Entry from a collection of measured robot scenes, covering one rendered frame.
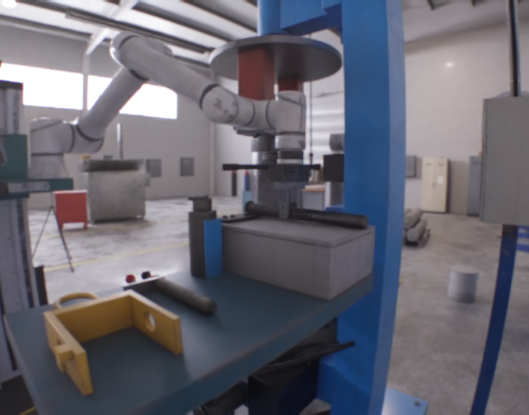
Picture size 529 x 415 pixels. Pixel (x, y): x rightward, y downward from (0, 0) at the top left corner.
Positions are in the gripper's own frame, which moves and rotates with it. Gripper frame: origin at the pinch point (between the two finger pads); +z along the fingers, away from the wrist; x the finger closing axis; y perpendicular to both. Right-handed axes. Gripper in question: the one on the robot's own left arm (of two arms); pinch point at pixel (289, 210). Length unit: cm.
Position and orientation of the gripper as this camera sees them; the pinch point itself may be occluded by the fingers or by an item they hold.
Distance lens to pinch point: 92.9
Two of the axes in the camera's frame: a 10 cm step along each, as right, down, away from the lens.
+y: 7.6, 0.9, -6.5
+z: -0.1, 9.9, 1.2
